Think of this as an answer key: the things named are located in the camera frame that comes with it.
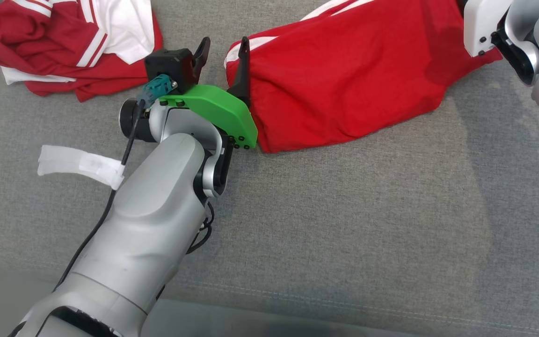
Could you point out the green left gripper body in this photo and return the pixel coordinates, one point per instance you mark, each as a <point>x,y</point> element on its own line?
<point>218,110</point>

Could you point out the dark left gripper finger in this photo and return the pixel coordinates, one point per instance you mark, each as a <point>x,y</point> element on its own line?
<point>201,58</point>
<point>243,75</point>

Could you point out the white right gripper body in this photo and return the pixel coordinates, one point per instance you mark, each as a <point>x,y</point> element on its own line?
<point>482,23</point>

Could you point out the red shorts with white trim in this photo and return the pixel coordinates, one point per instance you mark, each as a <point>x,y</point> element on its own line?
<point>344,79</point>

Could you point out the red white basketball jersey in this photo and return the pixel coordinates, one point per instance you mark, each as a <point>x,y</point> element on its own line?
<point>40,42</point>

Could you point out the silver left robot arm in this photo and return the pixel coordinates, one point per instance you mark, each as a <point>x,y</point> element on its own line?
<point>148,224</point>

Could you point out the white tape strip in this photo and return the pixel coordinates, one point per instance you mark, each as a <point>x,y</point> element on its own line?
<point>82,164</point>

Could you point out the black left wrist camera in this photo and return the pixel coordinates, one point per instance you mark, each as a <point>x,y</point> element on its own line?
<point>171,65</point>

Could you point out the teal left camera connector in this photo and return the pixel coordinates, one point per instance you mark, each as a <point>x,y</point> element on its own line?
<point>155,89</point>

